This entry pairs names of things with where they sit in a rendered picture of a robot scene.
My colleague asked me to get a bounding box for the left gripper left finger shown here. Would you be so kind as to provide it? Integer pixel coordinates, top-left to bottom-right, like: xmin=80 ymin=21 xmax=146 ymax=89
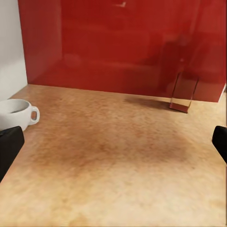
xmin=0 ymin=126 xmax=25 ymax=183

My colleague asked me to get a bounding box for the coffee cup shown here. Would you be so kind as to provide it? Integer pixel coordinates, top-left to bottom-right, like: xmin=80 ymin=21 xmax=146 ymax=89
xmin=0 ymin=99 xmax=40 ymax=131

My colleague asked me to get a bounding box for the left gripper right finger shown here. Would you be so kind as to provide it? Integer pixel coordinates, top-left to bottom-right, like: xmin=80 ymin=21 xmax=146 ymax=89
xmin=212 ymin=126 xmax=227 ymax=164

